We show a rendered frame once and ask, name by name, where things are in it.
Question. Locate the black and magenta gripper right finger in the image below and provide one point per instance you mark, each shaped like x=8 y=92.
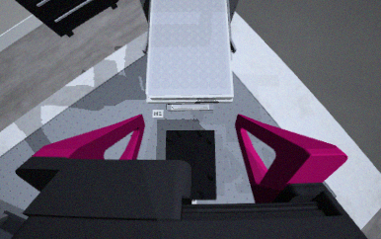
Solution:
x=299 y=158

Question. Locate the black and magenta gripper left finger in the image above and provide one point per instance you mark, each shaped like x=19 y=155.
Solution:
x=93 y=144

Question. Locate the grey perforated base plate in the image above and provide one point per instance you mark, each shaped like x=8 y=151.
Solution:
x=122 y=97

